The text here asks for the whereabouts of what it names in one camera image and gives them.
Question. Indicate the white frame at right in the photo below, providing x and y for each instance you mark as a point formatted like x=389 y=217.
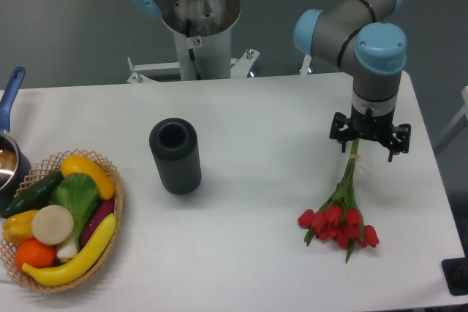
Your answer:
x=453 y=128

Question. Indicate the dark grey ribbed vase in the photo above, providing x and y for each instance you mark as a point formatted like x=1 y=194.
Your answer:
x=174 y=146

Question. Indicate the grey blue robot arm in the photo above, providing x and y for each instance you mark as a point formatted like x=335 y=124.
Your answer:
x=354 y=37

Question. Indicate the orange fruit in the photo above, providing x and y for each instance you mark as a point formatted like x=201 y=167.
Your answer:
x=34 y=253

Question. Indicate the purple eggplant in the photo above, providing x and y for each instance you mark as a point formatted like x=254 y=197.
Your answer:
x=103 y=209

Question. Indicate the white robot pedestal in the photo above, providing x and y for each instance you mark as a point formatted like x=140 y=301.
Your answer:
x=202 y=35

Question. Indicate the beige round disc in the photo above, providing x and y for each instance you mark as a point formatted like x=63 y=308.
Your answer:
x=52 y=225

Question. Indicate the green leafy bok choy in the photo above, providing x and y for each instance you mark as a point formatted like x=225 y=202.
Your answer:
x=78 y=193

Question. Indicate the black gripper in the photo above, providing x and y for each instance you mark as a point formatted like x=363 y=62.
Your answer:
x=374 y=128

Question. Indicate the black device at table edge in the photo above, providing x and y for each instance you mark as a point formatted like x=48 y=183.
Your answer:
x=455 y=272

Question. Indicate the dark green cucumber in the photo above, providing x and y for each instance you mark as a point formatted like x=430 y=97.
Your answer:
x=35 y=197

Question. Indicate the yellow bell pepper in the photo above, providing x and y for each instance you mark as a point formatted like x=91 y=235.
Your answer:
x=17 y=229

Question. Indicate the woven wicker basket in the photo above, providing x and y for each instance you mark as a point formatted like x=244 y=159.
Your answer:
x=45 y=168

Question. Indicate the blue handled saucepan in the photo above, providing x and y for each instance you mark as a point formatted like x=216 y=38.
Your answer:
x=14 y=164

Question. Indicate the red tulip bouquet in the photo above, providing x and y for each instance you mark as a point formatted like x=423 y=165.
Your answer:
x=339 y=218

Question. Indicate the yellow banana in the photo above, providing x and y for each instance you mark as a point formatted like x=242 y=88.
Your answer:
x=81 y=263

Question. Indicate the yellow squash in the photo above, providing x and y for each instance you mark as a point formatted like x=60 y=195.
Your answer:
x=82 y=164

